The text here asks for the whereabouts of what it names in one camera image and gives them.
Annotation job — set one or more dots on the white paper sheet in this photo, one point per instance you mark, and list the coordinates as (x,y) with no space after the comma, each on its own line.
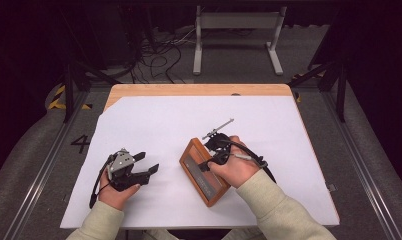
(175,120)

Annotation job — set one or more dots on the white metal stand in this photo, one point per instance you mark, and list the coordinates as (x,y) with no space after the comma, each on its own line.
(239,20)

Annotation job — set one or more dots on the person's left hand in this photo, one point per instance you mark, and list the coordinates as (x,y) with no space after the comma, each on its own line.
(114,196)

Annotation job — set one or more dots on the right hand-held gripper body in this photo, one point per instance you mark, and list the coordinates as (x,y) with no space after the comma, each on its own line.
(219,145)

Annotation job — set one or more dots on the yellow and black floor tape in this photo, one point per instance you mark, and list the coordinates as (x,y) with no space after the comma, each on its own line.
(57,100)

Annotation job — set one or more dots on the black metal stand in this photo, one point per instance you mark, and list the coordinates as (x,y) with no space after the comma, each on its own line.
(335,83)
(74,83)

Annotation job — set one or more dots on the person's right hand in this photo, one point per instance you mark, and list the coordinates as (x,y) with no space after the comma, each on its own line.
(239,170)

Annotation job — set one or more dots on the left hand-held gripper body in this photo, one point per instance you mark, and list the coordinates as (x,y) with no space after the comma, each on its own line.
(122,173)

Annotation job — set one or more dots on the wooden picture frame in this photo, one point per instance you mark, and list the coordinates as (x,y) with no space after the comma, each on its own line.
(202,180)

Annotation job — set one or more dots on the aluminium floor rail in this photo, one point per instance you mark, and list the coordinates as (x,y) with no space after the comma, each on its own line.
(362,166)
(39,176)

